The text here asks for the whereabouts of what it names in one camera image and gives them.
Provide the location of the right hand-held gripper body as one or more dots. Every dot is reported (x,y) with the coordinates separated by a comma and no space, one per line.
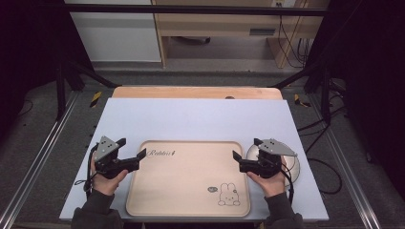
(273,148)

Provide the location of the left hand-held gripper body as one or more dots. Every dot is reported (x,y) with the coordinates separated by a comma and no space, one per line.
(105,149)

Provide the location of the person's left hand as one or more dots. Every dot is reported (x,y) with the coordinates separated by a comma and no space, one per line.
(106,186)

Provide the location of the person's right hand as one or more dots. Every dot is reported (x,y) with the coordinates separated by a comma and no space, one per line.
(272,186)

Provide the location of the round silver metal dish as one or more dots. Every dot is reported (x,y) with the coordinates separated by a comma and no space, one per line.
(294,170)

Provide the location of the yellow black tape marker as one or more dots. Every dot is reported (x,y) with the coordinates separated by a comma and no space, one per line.
(95,99)
(298,100)

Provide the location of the beige tray with rabbit print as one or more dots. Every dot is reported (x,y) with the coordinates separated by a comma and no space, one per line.
(187,184)

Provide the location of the black metal stand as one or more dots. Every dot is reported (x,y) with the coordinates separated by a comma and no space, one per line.
(60,92)
(325,95)

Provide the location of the wooden table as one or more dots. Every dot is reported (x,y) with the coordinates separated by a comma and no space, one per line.
(197,93)

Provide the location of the white cabinet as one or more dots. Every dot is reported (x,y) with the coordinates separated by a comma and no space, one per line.
(114,38)

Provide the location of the light wooden desk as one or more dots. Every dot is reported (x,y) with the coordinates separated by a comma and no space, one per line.
(219,24)

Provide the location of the black curtain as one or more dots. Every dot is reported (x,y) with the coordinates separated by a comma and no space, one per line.
(28,47)
(372,63)

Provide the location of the aluminium floor rail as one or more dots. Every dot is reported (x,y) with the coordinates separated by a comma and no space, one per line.
(41,152)
(347,171)

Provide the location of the black horizontal frame bar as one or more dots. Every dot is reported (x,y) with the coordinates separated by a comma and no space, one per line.
(191,9)

